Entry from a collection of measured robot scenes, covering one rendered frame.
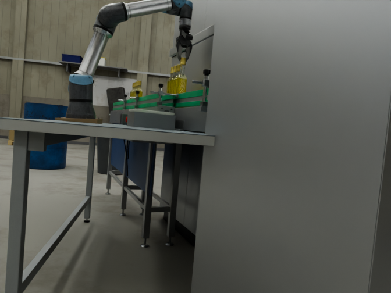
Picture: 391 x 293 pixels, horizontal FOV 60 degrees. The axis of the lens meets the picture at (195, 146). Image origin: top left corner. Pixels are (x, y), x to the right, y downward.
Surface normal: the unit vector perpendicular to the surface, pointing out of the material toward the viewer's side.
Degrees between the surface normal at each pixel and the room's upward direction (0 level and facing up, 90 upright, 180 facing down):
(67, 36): 90
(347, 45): 90
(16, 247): 90
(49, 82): 90
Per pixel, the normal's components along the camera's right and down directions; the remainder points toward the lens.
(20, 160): 0.15, 0.07
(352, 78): -0.92, -0.06
